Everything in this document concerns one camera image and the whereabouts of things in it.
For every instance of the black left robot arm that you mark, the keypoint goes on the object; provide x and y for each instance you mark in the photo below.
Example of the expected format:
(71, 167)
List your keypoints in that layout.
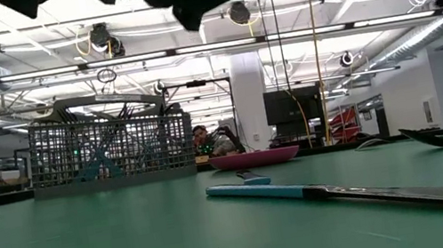
(29, 0)

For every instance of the black background robot arm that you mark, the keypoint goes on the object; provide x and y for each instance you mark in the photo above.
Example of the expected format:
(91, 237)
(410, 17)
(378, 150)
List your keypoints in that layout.
(230, 134)

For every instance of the white column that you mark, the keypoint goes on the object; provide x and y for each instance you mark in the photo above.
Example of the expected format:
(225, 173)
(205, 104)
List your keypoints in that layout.
(250, 101)

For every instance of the black monitor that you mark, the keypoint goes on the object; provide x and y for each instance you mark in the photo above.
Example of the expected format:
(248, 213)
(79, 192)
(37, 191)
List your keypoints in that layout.
(290, 105)

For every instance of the person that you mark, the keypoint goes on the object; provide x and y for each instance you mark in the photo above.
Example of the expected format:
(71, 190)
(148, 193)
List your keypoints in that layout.
(200, 134)

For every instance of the pink plate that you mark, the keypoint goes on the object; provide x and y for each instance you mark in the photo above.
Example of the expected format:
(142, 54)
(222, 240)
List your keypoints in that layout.
(254, 159)

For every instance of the long ceiling light bar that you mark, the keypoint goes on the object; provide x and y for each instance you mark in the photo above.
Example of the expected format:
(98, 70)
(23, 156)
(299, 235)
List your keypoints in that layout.
(37, 74)

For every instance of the red rack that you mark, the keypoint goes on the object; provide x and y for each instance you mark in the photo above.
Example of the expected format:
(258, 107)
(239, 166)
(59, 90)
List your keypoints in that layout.
(343, 126)

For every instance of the black background metal frame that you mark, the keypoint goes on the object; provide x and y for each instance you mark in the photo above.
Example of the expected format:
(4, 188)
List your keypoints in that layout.
(196, 83)

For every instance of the grey wall box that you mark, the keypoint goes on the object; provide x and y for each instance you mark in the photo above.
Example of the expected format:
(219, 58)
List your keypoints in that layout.
(427, 112)

